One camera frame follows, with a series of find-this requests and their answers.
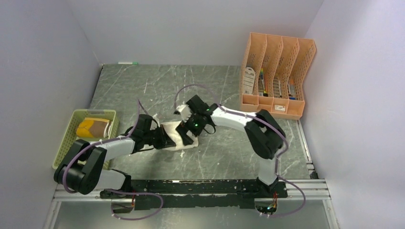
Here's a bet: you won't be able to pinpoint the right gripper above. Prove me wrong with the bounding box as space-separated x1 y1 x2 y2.
176 111 205 146

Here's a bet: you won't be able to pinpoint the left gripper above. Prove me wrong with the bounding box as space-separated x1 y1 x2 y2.
143 124 175 150

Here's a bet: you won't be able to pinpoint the white towel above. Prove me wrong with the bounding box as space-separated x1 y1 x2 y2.
152 114 199 151

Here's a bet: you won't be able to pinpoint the yellow brown bear towel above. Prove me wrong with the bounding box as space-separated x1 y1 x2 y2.
76 117 111 138

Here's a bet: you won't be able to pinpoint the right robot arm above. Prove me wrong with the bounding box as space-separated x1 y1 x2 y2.
174 95 288 198

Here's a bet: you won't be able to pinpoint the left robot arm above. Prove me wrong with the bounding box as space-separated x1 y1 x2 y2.
53 114 176 198

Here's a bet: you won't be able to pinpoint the white tag in organizer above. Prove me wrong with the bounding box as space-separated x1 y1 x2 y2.
243 66 256 94

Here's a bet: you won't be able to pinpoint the green plastic basket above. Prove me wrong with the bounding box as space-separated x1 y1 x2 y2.
52 109 119 169

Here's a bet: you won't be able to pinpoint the white green marker pen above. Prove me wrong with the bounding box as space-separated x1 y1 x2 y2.
117 62 139 65

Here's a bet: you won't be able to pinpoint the small white box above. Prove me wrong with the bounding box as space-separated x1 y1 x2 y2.
274 104 286 113

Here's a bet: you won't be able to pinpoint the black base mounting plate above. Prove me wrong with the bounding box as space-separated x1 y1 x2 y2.
100 179 288 210

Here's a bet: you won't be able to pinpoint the orange file organizer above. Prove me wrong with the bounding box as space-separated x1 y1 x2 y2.
239 32 317 120

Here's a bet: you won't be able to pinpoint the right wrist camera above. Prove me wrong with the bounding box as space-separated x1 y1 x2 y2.
174 104 192 122

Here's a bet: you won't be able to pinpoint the aluminium frame rails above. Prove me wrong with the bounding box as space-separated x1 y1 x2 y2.
46 120 339 229

